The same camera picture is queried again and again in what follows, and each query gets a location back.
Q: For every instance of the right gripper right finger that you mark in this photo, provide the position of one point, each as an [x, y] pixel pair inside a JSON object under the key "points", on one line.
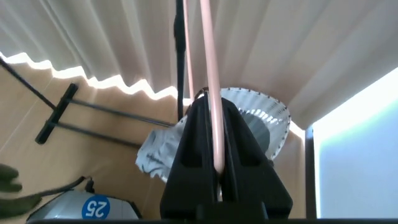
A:
{"points": [[255, 186]]}

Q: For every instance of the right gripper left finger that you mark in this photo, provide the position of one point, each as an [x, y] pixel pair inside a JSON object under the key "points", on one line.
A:
{"points": [[186, 186]]}

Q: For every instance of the pink clothes hanger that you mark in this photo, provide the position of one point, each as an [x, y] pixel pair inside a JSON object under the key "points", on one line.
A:
{"points": [[214, 93]]}

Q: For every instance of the green printed shirt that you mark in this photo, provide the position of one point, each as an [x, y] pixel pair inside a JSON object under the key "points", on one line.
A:
{"points": [[9, 205]]}

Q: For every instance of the white laundry basket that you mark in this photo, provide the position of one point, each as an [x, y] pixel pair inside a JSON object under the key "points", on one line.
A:
{"points": [[264, 105]]}

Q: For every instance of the black clothes rack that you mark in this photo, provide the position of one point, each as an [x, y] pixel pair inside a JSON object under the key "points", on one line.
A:
{"points": [[56, 113]]}

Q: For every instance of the pale grey shorts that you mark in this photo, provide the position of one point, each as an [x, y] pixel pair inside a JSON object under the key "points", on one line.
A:
{"points": [[158, 149]]}

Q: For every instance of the beige curtain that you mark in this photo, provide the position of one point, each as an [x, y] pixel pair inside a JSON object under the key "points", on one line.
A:
{"points": [[280, 46]]}

